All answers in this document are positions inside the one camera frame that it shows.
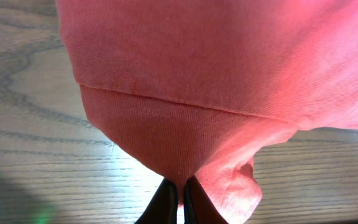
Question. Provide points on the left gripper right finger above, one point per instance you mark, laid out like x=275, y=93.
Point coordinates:
x=198, y=208

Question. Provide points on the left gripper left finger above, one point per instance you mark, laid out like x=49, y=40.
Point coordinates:
x=163, y=206

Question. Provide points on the red soccer t-shirt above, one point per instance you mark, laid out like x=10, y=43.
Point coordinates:
x=197, y=87

